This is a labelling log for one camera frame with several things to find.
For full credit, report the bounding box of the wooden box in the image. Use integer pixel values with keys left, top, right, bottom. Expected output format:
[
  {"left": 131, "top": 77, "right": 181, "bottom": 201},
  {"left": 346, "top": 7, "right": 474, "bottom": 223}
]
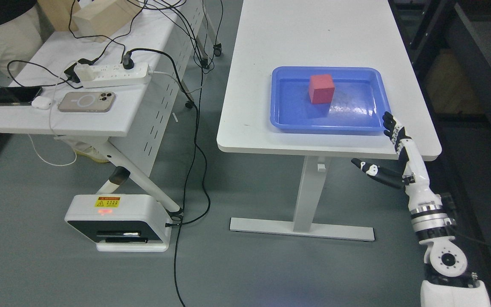
[{"left": 72, "top": 0, "right": 142, "bottom": 42}]

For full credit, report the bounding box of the black power cable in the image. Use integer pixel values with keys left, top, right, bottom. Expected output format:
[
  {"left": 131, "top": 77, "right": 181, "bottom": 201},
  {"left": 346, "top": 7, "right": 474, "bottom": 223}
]
[{"left": 122, "top": 48, "right": 212, "bottom": 307}]

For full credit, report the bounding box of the black charger adapter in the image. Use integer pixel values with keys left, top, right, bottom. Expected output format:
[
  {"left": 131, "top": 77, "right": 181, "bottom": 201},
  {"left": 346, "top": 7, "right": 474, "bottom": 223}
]
[{"left": 64, "top": 58, "right": 94, "bottom": 83}]

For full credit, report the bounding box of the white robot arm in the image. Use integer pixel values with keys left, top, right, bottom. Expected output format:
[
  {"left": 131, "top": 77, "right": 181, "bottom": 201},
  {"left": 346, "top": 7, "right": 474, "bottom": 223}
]
[{"left": 408, "top": 194, "right": 491, "bottom": 307}]

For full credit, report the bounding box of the blue plastic tray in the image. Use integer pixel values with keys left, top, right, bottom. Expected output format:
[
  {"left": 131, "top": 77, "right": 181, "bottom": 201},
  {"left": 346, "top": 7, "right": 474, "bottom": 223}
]
[{"left": 270, "top": 66, "right": 390, "bottom": 136}]

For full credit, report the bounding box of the white floor device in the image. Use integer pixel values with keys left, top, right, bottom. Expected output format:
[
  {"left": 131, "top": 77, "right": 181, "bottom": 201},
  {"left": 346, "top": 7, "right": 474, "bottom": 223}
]
[{"left": 64, "top": 194, "right": 172, "bottom": 252}]

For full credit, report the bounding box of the black smartphone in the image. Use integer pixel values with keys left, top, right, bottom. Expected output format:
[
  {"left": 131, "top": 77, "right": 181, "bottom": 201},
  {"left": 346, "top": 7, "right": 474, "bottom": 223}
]
[{"left": 0, "top": 86, "right": 43, "bottom": 106}]

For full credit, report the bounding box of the white earbuds case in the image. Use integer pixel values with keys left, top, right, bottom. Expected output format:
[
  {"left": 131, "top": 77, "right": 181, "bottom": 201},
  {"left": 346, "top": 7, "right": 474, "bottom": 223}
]
[{"left": 31, "top": 96, "right": 53, "bottom": 110}]

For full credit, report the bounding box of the black metal shelf rack right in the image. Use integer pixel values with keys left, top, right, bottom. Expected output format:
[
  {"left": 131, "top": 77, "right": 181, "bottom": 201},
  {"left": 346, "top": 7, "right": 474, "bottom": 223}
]
[{"left": 388, "top": 0, "right": 491, "bottom": 158}]

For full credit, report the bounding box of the beige smartphone with ring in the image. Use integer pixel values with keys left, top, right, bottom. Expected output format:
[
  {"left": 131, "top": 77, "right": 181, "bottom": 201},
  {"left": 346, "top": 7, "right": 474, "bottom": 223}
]
[{"left": 57, "top": 92, "right": 116, "bottom": 113}]

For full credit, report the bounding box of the white power strip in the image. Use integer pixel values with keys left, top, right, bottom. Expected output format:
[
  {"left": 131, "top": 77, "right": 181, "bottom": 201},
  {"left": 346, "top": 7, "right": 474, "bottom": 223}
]
[{"left": 75, "top": 62, "right": 151, "bottom": 89}]

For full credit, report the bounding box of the white side desk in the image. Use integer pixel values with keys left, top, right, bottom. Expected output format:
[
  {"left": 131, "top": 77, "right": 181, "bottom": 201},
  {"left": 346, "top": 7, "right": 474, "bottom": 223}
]
[{"left": 0, "top": 0, "right": 208, "bottom": 212}]

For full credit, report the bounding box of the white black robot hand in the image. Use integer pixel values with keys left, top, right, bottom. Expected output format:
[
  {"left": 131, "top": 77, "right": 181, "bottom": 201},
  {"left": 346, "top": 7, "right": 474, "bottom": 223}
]
[{"left": 351, "top": 111, "right": 443, "bottom": 214}]

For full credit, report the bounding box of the white table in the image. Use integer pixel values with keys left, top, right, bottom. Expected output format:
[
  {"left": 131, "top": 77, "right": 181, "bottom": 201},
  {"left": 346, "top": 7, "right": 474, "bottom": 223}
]
[{"left": 217, "top": 0, "right": 442, "bottom": 241}]

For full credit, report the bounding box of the pink cube block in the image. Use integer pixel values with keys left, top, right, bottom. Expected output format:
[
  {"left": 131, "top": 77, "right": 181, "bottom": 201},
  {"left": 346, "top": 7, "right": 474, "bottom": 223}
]
[{"left": 308, "top": 74, "right": 335, "bottom": 104}]

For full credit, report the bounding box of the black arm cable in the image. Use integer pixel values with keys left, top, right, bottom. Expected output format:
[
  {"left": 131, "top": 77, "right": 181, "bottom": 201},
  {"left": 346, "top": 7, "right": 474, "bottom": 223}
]
[{"left": 442, "top": 192, "right": 491, "bottom": 307}]

